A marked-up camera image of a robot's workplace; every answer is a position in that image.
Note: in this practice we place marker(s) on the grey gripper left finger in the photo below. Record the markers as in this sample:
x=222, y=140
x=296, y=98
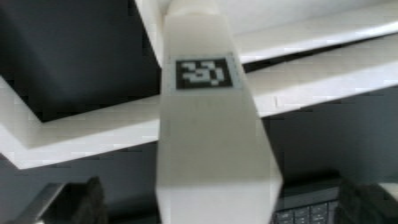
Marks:
x=67, y=204

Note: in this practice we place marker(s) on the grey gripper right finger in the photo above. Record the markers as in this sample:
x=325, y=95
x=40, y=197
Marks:
x=366, y=204

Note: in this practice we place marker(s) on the white leg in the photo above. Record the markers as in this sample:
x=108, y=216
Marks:
x=216, y=173

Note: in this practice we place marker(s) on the white desk top tray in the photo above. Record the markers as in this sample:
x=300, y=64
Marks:
x=307, y=26

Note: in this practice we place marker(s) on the dark laptop keyboard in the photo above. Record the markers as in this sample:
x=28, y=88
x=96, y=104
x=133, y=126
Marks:
x=305, y=206

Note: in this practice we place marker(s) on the white L-shaped obstacle fence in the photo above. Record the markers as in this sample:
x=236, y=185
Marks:
x=295, y=81

